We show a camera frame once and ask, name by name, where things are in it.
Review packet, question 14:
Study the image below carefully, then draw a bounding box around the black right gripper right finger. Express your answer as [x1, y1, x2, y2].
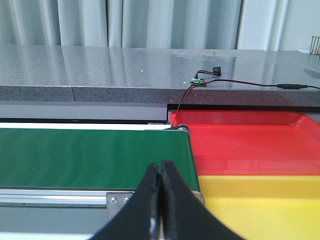
[161, 160, 242, 240]

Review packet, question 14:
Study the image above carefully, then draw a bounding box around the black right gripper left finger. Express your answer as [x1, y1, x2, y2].
[91, 163, 160, 240]

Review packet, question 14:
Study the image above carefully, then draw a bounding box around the yellow plastic tray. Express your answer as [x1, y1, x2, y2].
[199, 175, 320, 240]

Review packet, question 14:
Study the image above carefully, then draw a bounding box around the red plastic tray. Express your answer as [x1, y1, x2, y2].
[170, 110, 320, 175]

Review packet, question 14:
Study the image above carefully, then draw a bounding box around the green conveyor belt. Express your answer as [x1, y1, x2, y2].
[0, 128, 200, 191]

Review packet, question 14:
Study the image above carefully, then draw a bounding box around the small green circuit board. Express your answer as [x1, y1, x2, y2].
[190, 77, 207, 87]

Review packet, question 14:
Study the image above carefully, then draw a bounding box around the grey white curtain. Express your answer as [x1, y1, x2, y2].
[0, 0, 320, 51]

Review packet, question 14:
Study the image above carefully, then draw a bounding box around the aluminium conveyor frame rail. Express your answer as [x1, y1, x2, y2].
[0, 188, 135, 220]

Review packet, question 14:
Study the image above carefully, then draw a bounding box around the wire rack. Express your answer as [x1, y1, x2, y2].
[309, 36, 320, 55]

